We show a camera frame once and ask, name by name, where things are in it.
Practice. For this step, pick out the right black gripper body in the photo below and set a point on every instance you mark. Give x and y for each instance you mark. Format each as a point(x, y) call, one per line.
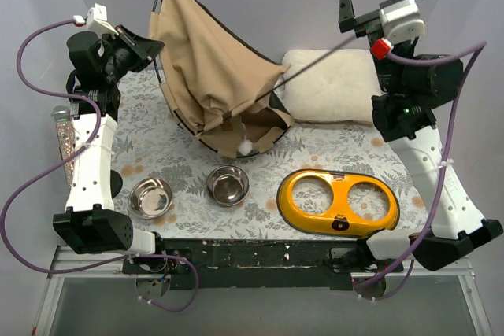
point(368, 18)

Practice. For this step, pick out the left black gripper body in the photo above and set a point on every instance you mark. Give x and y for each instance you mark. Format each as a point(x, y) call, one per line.
point(134, 45)

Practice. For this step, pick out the black tent pole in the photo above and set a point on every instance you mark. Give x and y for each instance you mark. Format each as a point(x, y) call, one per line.
point(307, 67)
point(165, 68)

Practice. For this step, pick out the beige fabric pet tent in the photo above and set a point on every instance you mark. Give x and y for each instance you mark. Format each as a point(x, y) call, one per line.
point(212, 80)

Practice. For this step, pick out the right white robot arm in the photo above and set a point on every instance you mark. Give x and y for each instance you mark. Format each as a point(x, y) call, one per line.
point(412, 86)

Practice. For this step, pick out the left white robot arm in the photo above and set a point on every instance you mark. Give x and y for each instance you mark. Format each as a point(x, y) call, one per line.
point(90, 223)

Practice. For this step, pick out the cream fluffy pillow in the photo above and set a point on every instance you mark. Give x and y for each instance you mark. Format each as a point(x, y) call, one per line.
point(337, 89)

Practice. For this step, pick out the glitter toy microphone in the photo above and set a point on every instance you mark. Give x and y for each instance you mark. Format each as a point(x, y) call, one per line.
point(65, 130)

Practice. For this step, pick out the floral table mat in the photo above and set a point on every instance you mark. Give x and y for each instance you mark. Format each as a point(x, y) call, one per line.
point(150, 143)

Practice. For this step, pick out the left steel bowl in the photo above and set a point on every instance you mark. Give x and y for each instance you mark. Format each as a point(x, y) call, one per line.
point(150, 198)

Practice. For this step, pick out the steel bowl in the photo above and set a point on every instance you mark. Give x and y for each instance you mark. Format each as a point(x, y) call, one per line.
point(227, 185)
point(150, 198)

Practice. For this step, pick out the right steel bowl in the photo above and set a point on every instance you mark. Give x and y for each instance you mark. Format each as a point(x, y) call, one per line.
point(227, 185)

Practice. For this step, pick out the yellow double bowl holder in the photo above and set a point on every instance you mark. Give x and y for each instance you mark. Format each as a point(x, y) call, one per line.
point(339, 219)

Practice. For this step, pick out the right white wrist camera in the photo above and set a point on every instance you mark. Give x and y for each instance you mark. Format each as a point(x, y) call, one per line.
point(401, 21)

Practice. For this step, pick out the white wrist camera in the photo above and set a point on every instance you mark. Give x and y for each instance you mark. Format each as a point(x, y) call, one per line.
point(401, 21)
point(96, 21)

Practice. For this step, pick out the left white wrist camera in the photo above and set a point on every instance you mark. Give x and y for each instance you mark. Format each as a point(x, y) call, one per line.
point(96, 21)

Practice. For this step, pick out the aluminium frame rail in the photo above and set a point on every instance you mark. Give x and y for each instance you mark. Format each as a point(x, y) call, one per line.
point(105, 302)

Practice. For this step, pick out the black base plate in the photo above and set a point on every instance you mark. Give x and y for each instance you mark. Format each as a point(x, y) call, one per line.
point(219, 263)

